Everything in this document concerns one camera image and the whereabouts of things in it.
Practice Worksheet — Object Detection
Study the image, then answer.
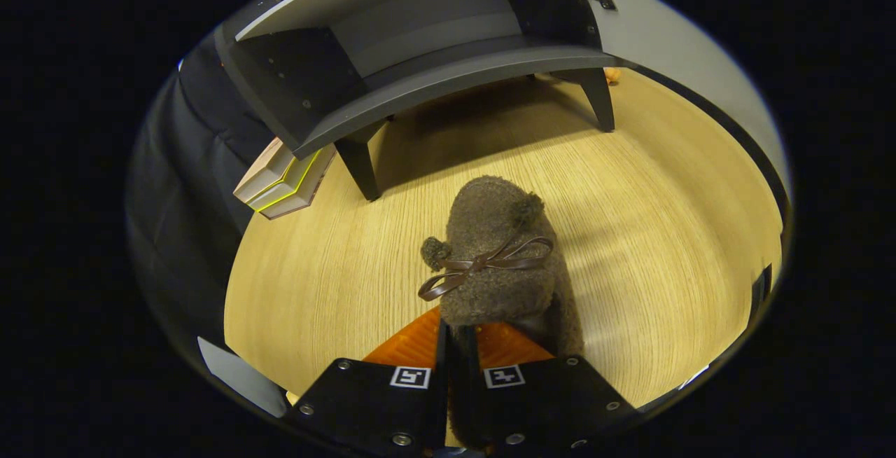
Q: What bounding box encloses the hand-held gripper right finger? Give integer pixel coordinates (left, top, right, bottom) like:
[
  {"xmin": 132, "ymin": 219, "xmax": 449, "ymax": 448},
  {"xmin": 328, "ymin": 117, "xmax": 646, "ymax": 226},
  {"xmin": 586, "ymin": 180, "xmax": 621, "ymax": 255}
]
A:
[{"xmin": 479, "ymin": 323, "xmax": 641, "ymax": 455}]

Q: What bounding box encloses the yellow edged book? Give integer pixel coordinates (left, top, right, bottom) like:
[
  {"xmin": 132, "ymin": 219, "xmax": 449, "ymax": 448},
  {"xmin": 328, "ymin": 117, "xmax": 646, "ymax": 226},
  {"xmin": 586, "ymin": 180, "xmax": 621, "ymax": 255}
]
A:
[{"xmin": 248, "ymin": 150, "xmax": 324, "ymax": 214}]

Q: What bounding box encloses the grey shoe cabinet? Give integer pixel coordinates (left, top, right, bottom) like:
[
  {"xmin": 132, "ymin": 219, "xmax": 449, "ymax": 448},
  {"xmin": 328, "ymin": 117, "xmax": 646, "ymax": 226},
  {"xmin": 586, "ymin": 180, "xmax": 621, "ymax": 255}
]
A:
[{"xmin": 213, "ymin": 0, "xmax": 620, "ymax": 201}]

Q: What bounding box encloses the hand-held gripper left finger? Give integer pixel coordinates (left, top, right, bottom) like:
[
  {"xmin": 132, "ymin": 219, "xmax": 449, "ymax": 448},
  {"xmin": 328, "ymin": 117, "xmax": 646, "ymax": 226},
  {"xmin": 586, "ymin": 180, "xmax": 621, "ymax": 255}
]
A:
[{"xmin": 287, "ymin": 306, "xmax": 449, "ymax": 458}]

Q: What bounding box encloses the black backdrop cloth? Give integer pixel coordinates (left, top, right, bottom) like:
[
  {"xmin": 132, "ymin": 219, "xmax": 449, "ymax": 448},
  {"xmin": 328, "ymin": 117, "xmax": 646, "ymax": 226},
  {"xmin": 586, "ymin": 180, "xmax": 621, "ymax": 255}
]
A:
[{"xmin": 126, "ymin": 31, "xmax": 281, "ymax": 347}]

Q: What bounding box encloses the brown cover book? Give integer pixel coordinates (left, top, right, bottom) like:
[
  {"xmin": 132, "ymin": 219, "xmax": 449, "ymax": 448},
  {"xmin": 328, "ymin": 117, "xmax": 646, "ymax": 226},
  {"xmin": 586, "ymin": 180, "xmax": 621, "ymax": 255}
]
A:
[{"xmin": 259, "ymin": 146, "xmax": 338, "ymax": 221}]

